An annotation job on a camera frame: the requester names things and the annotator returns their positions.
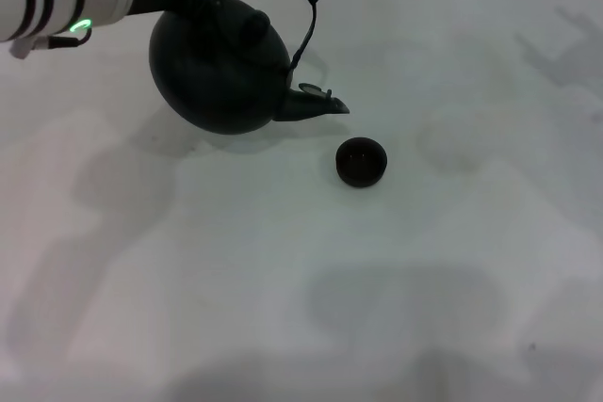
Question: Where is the black round teapot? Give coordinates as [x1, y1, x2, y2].
[148, 0, 351, 137]

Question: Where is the small dark teacup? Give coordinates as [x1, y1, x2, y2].
[334, 137, 388, 189]

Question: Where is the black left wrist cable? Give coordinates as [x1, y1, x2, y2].
[11, 27, 93, 59]

